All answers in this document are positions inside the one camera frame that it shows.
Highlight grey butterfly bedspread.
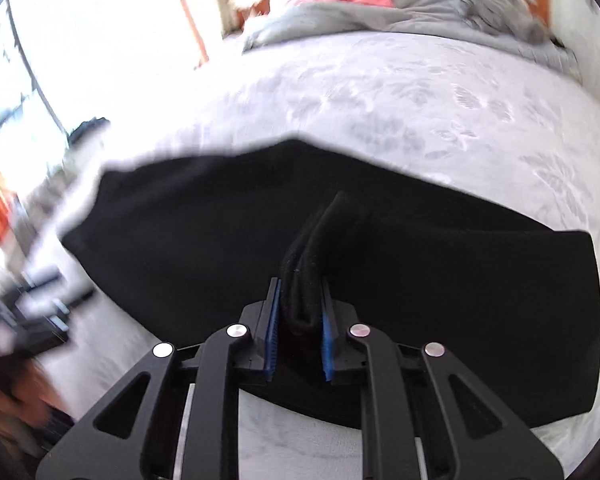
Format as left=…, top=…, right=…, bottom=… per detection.
left=31, top=32, right=600, bottom=472

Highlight black pants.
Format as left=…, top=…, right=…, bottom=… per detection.
left=61, top=139, right=600, bottom=427

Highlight grey duvet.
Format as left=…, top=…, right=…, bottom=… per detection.
left=242, top=0, right=582, bottom=81

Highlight dark blue folded garment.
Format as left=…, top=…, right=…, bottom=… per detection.
left=68, top=117, right=110, bottom=146

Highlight left hand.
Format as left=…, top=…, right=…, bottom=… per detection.
left=0, top=361, right=74, bottom=444

